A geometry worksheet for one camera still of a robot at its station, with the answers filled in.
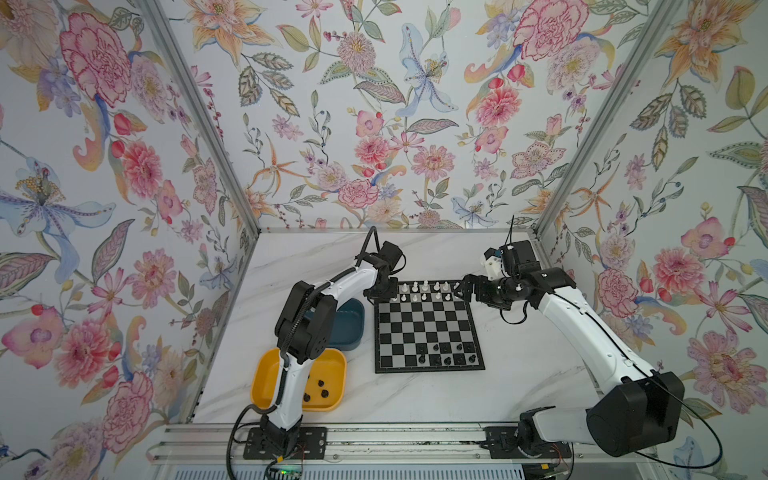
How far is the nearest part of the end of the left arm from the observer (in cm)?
74

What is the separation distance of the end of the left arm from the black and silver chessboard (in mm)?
46

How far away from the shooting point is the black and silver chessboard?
0.87 metres
